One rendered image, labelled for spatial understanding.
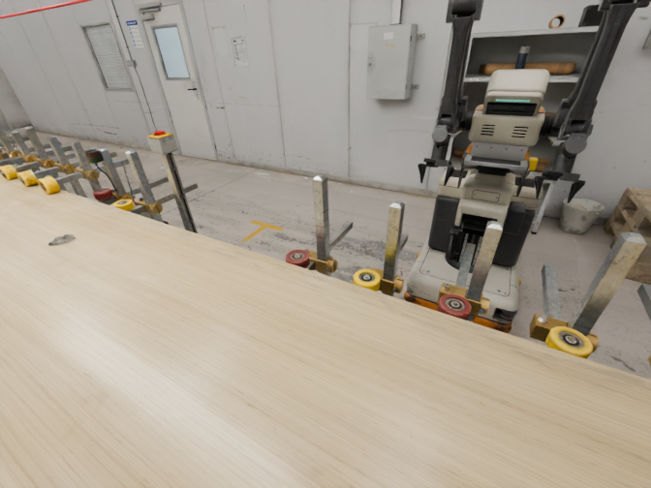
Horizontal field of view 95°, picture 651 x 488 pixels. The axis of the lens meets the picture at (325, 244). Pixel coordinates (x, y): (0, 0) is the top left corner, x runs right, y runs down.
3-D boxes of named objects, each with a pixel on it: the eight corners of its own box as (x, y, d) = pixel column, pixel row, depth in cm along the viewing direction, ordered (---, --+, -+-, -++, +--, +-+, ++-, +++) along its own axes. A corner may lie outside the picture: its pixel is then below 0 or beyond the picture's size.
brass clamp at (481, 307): (440, 292, 96) (443, 280, 93) (486, 306, 90) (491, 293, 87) (436, 305, 91) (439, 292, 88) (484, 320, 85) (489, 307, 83)
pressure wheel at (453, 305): (465, 345, 81) (476, 315, 75) (435, 342, 82) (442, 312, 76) (458, 322, 87) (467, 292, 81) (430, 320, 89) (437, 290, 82)
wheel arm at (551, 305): (540, 272, 105) (543, 262, 102) (551, 275, 103) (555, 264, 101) (545, 371, 73) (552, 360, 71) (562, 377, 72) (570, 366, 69)
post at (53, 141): (91, 210, 196) (52, 135, 170) (94, 211, 194) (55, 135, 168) (85, 212, 193) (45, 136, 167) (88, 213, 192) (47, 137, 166)
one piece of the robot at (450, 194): (431, 244, 234) (451, 135, 189) (511, 262, 211) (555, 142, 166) (420, 268, 210) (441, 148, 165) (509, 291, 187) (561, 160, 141)
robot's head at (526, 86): (488, 92, 138) (492, 66, 125) (542, 93, 129) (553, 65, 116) (480, 119, 136) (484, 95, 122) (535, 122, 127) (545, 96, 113)
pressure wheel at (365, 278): (371, 317, 91) (373, 288, 84) (348, 306, 94) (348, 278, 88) (382, 300, 96) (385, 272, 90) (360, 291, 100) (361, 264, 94)
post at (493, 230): (451, 343, 102) (488, 218, 76) (462, 347, 100) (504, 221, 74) (449, 350, 99) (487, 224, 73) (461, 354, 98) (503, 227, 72)
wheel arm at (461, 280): (464, 251, 114) (466, 241, 112) (474, 253, 113) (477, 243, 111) (441, 329, 83) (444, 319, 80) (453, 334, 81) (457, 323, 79)
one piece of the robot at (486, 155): (459, 180, 156) (468, 137, 144) (519, 189, 144) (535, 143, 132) (453, 192, 144) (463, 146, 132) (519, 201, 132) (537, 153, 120)
